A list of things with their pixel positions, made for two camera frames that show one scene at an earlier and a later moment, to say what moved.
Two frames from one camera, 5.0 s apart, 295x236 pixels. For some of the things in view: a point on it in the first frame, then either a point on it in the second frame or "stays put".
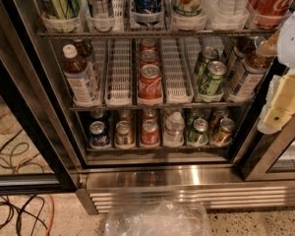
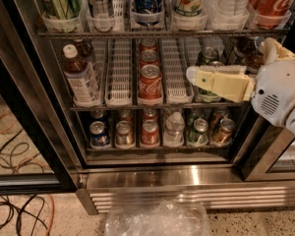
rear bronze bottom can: (221, 113) stays put
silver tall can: (101, 8) stays put
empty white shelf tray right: (178, 58) stays put
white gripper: (293, 43) → (277, 88)
